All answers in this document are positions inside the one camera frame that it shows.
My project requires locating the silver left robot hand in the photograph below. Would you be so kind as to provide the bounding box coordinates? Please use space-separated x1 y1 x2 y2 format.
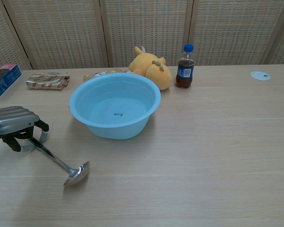
0 106 50 153

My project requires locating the steel ladle with black handle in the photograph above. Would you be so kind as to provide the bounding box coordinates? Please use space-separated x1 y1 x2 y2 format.
27 137 90 186

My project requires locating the light blue plastic basin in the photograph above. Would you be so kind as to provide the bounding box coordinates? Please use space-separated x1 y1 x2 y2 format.
69 72 161 140

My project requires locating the blue cookie box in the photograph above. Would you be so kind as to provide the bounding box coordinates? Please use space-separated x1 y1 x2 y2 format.
0 64 22 104

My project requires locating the gold snack pack red print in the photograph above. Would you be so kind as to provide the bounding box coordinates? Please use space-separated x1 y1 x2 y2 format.
26 73 71 91

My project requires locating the yellow snack bag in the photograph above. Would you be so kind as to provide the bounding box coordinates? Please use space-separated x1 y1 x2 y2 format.
82 68 131 82

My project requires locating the yellow plush toy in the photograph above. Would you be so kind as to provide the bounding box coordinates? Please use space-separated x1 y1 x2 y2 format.
128 46 173 91

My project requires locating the woven folding screen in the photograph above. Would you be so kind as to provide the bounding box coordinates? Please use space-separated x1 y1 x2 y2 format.
0 0 284 70

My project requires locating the cola bottle with blue cap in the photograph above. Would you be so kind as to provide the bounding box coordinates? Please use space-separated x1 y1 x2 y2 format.
175 44 196 89

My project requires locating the grey round cable grommet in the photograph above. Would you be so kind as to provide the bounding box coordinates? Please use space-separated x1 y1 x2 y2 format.
250 70 272 82

